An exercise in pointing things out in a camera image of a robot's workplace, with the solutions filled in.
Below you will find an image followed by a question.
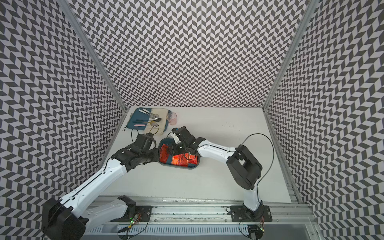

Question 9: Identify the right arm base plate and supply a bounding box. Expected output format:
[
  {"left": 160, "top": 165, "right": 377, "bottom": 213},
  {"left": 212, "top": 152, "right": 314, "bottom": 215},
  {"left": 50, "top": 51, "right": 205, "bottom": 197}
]
[{"left": 230, "top": 205, "right": 273, "bottom": 223}]

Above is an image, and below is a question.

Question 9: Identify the beige cloth napkin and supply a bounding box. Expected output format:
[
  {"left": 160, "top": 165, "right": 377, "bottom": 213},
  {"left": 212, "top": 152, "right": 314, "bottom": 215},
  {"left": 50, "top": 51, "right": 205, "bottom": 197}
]
[{"left": 144, "top": 108, "right": 169, "bottom": 136}]

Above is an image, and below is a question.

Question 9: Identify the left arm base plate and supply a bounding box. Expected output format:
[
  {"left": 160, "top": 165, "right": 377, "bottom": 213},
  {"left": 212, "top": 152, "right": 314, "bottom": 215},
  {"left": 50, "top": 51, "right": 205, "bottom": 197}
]
[{"left": 115, "top": 206, "right": 153, "bottom": 223}]

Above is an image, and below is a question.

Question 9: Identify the pink plastic cup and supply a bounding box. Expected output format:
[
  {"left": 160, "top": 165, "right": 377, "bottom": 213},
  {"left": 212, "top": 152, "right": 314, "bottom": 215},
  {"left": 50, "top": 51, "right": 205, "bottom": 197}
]
[{"left": 167, "top": 112, "right": 177, "bottom": 126}]

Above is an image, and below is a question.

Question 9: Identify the red tea bag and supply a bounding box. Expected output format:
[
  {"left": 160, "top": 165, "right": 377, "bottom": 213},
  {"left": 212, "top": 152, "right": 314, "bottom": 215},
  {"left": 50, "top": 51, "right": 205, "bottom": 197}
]
[
  {"left": 171, "top": 154, "right": 189, "bottom": 167},
  {"left": 159, "top": 144, "right": 172, "bottom": 165},
  {"left": 181, "top": 153, "right": 199, "bottom": 168}
]

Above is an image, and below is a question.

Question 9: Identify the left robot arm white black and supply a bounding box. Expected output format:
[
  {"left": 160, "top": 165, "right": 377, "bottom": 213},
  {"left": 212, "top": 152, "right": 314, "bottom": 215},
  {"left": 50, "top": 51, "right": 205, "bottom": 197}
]
[{"left": 42, "top": 133, "right": 159, "bottom": 240}]

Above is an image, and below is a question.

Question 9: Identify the black spoon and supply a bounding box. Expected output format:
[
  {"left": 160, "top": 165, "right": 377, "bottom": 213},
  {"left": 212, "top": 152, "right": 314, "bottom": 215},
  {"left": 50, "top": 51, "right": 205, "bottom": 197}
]
[{"left": 138, "top": 118, "right": 162, "bottom": 123}]

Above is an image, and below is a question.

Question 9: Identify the green handled gold spoon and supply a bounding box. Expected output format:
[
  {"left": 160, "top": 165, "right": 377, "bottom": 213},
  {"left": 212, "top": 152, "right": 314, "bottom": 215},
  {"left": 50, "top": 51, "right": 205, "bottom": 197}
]
[{"left": 133, "top": 120, "right": 158, "bottom": 124}]

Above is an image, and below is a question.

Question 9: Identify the white handled spoon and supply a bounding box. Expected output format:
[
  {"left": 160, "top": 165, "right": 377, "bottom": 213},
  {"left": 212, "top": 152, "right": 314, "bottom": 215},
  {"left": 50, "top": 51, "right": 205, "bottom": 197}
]
[
  {"left": 142, "top": 108, "right": 159, "bottom": 119},
  {"left": 139, "top": 109, "right": 159, "bottom": 119}
]

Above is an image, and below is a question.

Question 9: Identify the teal storage box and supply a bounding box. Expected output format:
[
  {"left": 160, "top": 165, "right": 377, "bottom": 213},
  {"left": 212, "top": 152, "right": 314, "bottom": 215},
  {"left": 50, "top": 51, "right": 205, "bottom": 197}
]
[{"left": 159, "top": 138, "right": 200, "bottom": 169}]

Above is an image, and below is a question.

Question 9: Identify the aluminium front rail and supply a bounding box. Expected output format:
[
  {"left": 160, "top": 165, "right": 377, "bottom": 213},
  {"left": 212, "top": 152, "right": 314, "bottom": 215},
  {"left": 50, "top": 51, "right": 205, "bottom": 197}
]
[{"left": 131, "top": 197, "right": 317, "bottom": 225}]

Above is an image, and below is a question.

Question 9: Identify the teal flat tray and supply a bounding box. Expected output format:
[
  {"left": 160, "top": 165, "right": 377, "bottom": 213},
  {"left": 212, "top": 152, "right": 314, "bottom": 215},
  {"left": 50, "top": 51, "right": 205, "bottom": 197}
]
[{"left": 127, "top": 107, "right": 169, "bottom": 130}]

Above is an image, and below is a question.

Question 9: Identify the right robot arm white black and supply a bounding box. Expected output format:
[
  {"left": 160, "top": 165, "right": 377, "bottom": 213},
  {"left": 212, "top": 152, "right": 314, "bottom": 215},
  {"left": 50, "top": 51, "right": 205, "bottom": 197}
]
[{"left": 172, "top": 126, "right": 263, "bottom": 212}]

